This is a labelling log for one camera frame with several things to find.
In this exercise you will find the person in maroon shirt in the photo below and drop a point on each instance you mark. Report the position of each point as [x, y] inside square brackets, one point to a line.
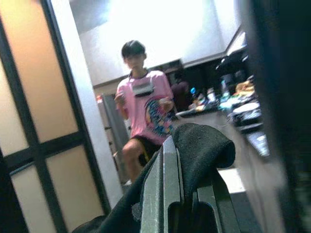
[181, 93]

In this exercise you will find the black framed frosted glass door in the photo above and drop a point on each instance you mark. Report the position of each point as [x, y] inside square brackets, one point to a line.
[36, 121]

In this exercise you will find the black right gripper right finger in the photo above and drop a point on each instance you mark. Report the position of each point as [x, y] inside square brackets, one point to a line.
[218, 208]

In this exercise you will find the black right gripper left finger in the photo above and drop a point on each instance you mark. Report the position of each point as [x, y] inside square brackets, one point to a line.
[160, 194]

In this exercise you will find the black cloth garment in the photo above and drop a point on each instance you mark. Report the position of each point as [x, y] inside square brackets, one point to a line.
[201, 145]

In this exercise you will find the person in pink shirt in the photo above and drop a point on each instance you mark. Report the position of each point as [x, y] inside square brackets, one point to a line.
[143, 106]

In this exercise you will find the dark door frame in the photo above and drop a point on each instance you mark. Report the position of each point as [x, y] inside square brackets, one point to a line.
[284, 97]

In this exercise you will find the white plate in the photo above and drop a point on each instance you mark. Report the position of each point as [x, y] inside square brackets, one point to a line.
[246, 108]

